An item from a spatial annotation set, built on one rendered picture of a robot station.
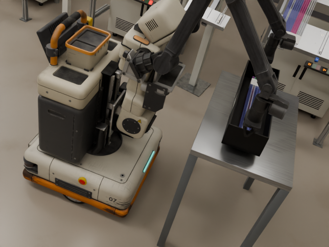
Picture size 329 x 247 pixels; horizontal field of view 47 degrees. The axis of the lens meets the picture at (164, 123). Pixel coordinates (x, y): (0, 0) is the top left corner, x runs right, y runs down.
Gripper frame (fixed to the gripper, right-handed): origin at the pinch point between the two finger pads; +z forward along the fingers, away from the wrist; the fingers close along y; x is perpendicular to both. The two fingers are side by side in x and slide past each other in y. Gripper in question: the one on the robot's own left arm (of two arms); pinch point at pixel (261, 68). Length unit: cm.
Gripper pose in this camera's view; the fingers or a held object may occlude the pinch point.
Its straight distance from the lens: 206.5
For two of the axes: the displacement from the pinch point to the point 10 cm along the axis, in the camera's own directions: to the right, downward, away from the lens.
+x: -9.3, -3.4, 1.1
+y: 3.1, -5.9, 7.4
